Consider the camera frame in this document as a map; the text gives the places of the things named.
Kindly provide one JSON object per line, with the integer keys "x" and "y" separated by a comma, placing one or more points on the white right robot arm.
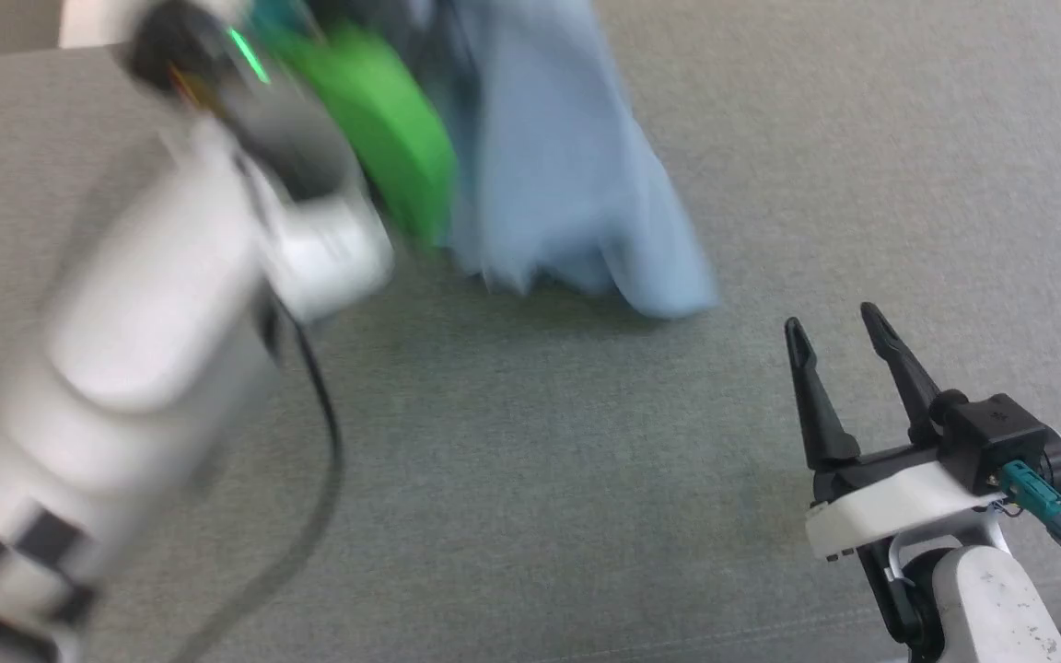
{"x": 991, "y": 599}

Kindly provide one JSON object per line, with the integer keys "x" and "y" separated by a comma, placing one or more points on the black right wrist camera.
{"x": 1000, "y": 442}

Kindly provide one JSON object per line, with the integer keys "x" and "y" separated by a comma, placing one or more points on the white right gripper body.
{"x": 890, "y": 502}

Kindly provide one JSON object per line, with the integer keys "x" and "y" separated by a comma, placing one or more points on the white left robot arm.
{"x": 144, "y": 350}

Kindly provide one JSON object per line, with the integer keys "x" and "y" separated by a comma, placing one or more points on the light blue garment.
{"x": 558, "y": 166}

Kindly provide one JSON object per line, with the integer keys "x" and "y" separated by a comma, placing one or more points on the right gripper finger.
{"x": 816, "y": 405}
{"x": 903, "y": 373}

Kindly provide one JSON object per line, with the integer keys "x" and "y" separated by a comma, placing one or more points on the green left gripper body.
{"x": 383, "y": 129}

